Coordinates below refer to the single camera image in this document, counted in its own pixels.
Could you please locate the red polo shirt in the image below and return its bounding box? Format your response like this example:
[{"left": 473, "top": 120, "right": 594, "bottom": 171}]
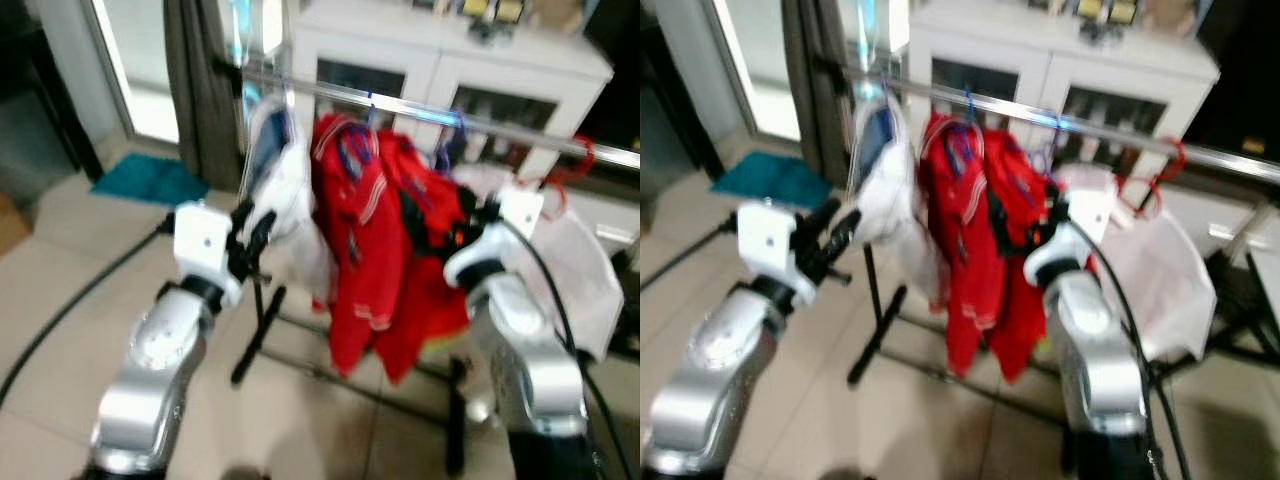
[
  {"left": 918, "top": 110, "right": 1063, "bottom": 386},
  {"left": 308, "top": 112, "right": 473, "bottom": 386}
]

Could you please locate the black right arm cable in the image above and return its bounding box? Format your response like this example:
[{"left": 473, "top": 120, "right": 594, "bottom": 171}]
[
  {"left": 1070, "top": 220, "right": 1193, "bottom": 480},
  {"left": 498, "top": 215, "right": 636, "bottom": 480}
]

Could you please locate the dark shelf unit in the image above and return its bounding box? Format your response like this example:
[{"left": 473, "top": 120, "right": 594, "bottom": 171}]
[
  {"left": 640, "top": 20, "right": 726, "bottom": 206},
  {"left": 0, "top": 20, "right": 103, "bottom": 206}
]

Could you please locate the red clothes hanger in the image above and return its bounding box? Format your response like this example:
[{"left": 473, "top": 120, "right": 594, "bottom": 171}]
[
  {"left": 1115, "top": 135, "right": 1191, "bottom": 221},
  {"left": 515, "top": 133, "right": 599, "bottom": 221}
]

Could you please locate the white hanging jacket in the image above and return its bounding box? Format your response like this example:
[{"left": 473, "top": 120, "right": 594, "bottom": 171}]
[
  {"left": 848, "top": 90, "right": 951, "bottom": 311},
  {"left": 240, "top": 95, "right": 339, "bottom": 306}
]

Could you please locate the teal floor mat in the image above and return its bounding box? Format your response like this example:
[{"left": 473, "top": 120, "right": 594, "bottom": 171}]
[
  {"left": 90, "top": 152, "right": 213, "bottom": 208},
  {"left": 710, "top": 150, "right": 831, "bottom": 211}
]

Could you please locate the black metal clothes rack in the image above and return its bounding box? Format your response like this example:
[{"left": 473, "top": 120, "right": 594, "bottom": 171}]
[
  {"left": 210, "top": 58, "right": 641, "bottom": 479},
  {"left": 812, "top": 55, "right": 1280, "bottom": 471}
]

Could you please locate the white monster print shirt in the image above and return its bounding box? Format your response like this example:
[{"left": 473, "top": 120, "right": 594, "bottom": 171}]
[
  {"left": 1050, "top": 165, "right": 1219, "bottom": 363},
  {"left": 452, "top": 165, "right": 627, "bottom": 363}
]

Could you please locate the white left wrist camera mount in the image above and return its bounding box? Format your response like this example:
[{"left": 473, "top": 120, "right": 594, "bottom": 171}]
[
  {"left": 736, "top": 197, "right": 819, "bottom": 311},
  {"left": 172, "top": 200, "right": 247, "bottom": 309}
]

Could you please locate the white framed glass door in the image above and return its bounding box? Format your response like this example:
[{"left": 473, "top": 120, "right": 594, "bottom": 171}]
[
  {"left": 660, "top": 0, "right": 803, "bottom": 146},
  {"left": 30, "top": 0, "right": 183, "bottom": 149}
]

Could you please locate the grey curtain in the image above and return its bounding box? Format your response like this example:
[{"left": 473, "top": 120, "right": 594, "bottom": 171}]
[
  {"left": 780, "top": 0, "right": 861, "bottom": 186},
  {"left": 163, "top": 0, "right": 248, "bottom": 193}
]

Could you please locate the purple plastic clothes hanger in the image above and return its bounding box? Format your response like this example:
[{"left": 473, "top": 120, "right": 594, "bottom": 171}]
[
  {"left": 335, "top": 95, "right": 381, "bottom": 181},
  {"left": 1030, "top": 115, "right": 1069, "bottom": 181},
  {"left": 432, "top": 110, "right": 471, "bottom": 176},
  {"left": 945, "top": 92, "right": 991, "bottom": 181}
]

